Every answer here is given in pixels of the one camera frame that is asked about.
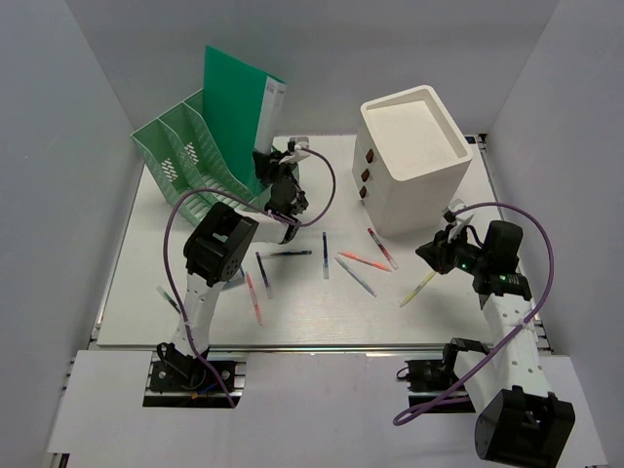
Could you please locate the yellow highlighter pen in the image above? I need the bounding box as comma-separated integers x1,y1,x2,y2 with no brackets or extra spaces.
399,271,437,308

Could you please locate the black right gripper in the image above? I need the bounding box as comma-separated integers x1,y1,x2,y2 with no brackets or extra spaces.
416,223,489,275

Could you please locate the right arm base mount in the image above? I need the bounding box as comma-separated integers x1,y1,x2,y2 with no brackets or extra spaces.
396,337,489,406

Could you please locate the black gel pen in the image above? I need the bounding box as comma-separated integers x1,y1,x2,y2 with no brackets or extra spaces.
259,250,313,258

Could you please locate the red gel pen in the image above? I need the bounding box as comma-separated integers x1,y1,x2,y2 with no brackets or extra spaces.
367,227,399,270

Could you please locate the green mesh file rack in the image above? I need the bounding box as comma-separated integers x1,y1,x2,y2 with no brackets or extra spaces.
132,91,270,209

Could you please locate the purple gel pen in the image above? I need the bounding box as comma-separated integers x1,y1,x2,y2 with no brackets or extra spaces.
255,252,274,300

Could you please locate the white drawer cabinet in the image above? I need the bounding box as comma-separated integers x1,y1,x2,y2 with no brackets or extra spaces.
352,85,473,238

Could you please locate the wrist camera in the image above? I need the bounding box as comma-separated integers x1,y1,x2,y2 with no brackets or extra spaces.
280,136,309,165
443,199,474,243

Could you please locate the blue white small box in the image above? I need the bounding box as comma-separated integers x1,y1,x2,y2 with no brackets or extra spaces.
224,267,245,290

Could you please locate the light blue highlighter pen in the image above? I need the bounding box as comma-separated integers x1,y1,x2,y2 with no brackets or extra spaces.
334,256,377,297

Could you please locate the green file folder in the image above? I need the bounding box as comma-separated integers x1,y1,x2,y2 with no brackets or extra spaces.
202,46,288,195

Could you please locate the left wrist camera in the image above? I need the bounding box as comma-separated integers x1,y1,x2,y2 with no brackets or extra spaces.
280,136,309,165

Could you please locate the pink orange pen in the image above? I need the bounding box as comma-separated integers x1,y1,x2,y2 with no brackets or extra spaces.
245,272,263,326

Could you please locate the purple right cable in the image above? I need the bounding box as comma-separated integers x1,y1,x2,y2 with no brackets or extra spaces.
392,203,555,428

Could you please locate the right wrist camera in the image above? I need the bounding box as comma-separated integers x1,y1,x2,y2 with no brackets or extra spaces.
443,199,474,243

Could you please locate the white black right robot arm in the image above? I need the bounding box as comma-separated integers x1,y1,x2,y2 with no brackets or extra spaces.
409,220,575,467

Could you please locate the orange highlighter pen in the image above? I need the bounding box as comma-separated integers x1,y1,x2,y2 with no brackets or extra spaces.
338,251,393,272

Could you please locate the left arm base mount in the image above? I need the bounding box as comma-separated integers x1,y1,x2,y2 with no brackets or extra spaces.
142,342,246,409

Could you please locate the dark blue gel pen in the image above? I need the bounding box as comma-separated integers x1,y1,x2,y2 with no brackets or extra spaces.
322,231,330,280

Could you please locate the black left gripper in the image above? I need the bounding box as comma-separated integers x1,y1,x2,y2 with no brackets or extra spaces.
252,151,298,185

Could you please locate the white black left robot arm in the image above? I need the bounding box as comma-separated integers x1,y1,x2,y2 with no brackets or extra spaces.
156,144,309,390

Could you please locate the green pen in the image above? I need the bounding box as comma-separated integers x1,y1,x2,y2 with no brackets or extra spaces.
156,286,180,313

